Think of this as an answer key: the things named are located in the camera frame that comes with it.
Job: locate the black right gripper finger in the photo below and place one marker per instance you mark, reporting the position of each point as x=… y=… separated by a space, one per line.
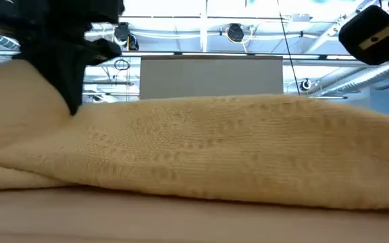
x=373 y=35

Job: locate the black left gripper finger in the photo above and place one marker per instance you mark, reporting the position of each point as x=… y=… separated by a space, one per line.
x=63 y=81

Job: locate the beige fabric storage box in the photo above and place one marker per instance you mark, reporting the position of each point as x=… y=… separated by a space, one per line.
x=211 y=77

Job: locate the yellow towel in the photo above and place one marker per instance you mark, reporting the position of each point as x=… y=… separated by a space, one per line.
x=214 y=148

